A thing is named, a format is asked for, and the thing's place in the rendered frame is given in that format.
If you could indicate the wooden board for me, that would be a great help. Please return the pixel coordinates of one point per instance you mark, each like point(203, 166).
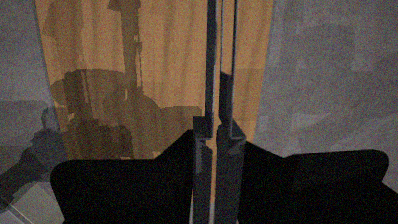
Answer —
point(127, 76)

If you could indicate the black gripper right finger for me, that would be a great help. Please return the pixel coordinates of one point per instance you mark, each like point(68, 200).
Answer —
point(271, 185)

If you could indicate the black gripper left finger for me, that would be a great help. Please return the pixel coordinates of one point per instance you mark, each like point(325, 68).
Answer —
point(163, 184)

